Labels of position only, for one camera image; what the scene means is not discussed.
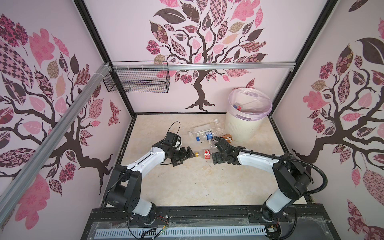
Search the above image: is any red label cola bottle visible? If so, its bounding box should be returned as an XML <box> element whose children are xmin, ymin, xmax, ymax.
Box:
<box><xmin>195</xmin><ymin>149</ymin><xmax>213</xmax><ymax>160</ymax></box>

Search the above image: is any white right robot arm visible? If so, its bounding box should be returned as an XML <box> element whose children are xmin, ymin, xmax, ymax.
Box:
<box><xmin>215</xmin><ymin>137</ymin><xmax>312</xmax><ymax>222</ymax></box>

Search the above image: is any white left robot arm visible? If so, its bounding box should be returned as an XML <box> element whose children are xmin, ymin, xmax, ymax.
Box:
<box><xmin>102</xmin><ymin>141</ymin><xmax>195</xmax><ymax>223</ymax></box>

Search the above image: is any white bin with purple liner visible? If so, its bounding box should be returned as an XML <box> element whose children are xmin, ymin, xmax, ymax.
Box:
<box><xmin>225</xmin><ymin>88</ymin><xmax>272</xmax><ymax>142</ymax></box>

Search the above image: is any crushed orange coffee bottle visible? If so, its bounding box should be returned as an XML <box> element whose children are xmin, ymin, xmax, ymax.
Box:
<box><xmin>222</xmin><ymin>134</ymin><xmax>233</xmax><ymax>143</ymax></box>

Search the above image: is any clear bottle with blue cap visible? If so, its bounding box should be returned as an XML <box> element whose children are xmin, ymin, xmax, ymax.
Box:
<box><xmin>196</xmin><ymin>131</ymin><xmax>214</xmax><ymax>142</ymax></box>

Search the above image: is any clear bottle with white cap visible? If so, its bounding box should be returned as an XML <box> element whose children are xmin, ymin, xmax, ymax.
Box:
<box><xmin>214</xmin><ymin>119</ymin><xmax>225</xmax><ymax>137</ymax></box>

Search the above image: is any flat clear white cap bottle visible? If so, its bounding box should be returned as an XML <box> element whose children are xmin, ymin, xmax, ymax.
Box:
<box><xmin>188</xmin><ymin>123</ymin><xmax>215</xmax><ymax>136</ymax></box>

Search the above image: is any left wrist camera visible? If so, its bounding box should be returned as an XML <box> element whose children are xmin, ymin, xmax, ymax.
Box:
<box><xmin>163</xmin><ymin>132</ymin><xmax>182</xmax><ymax>149</ymax></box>

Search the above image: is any black corrugated cable conduit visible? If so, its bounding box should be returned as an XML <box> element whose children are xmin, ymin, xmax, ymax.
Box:
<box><xmin>214</xmin><ymin>136</ymin><xmax>328</xmax><ymax>197</ymax></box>

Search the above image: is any white slotted cable duct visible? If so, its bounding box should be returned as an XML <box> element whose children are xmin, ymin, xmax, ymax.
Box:
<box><xmin>93</xmin><ymin>226</ymin><xmax>267</xmax><ymax>240</ymax></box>

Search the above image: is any black wire mesh basket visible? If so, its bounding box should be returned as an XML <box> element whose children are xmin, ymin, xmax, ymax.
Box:
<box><xmin>103</xmin><ymin>60</ymin><xmax>171</xmax><ymax>94</ymax></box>

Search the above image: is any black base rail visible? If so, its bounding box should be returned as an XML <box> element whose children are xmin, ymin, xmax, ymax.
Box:
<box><xmin>81</xmin><ymin>204</ymin><xmax>340</xmax><ymax>240</ymax></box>

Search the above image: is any aluminium rail on back wall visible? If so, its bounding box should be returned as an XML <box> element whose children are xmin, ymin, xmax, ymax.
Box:
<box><xmin>112</xmin><ymin>62</ymin><xmax>296</xmax><ymax>71</ymax></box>

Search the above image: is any aluminium rail on wall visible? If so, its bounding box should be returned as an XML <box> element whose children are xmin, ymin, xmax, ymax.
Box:
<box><xmin>112</xmin><ymin>62</ymin><xmax>296</xmax><ymax>71</ymax></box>
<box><xmin>1</xmin><ymin>63</ymin><xmax>111</xmax><ymax>224</ymax></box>

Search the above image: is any aluminium rail on left wall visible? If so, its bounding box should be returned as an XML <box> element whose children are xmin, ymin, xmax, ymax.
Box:
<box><xmin>1</xmin><ymin>63</ymin><xmax>111</xmax><ymax>224</ymax></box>

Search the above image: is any black corner frame post left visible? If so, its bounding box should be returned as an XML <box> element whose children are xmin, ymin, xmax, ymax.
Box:
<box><xmin>74</xmin><ymin>0</ymin><xmax>136</xmax><ymax>118</ymax></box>

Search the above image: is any black corner frame post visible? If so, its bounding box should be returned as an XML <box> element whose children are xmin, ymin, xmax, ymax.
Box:
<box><xmin>74</xmin><ymin>0</ymin><xmax>136</xmax><ymax>118</ymax></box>
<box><xmin>270</xmin><ymin>0</ymin><xmax>340</xmax><ymax>106</ymax></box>

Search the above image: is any black corner frame post right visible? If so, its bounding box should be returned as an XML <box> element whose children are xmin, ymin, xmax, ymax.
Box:
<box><xmin>270</xmin><ymin>0</ymin><xmax>340</xmax><ymax>106</ymax></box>

